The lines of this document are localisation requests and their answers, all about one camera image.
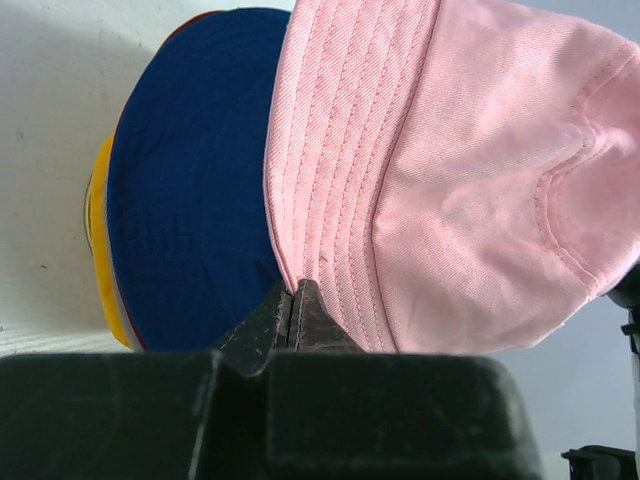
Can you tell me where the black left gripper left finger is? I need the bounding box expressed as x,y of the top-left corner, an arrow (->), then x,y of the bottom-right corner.
1,287 -> 291,479

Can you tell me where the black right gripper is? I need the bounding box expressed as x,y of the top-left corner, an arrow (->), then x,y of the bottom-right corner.
561,264 -> 640,480

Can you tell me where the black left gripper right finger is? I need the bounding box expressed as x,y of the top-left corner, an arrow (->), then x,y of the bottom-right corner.
265,281 -> 543,479

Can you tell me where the blue beanie hat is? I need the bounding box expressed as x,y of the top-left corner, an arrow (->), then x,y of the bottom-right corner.
106,8 -> 289,351

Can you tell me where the yellow bucket hat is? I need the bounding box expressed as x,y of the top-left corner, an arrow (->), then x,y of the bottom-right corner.
84,135 -> 141,351

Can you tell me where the pink hat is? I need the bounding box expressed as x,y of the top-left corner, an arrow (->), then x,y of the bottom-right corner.
264,1 -> 639,354

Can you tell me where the dark red beanie hat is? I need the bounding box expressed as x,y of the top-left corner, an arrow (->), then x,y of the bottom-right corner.
106,12 -> 227,351

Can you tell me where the grey bucket hat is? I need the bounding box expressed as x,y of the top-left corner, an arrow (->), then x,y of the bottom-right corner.
102,206 -> 144,352

